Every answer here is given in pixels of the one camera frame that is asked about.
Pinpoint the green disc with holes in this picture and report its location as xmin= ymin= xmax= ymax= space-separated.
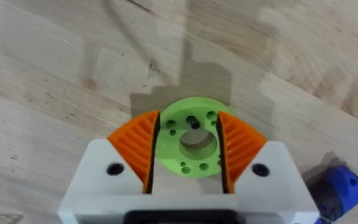
xmin=154 ymin=96 xmax=239 ymax=179

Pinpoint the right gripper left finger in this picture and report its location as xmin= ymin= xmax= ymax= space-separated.
xmin=57 ymin=109 xmax=162 ymax=212

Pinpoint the blue electric screwdriver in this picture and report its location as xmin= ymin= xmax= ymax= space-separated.
xmin=302 ymin=164 xmax=358 ymax=224

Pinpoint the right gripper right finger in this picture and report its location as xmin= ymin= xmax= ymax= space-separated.
xmin=215 ymin=110 xmax=312 ymax=202

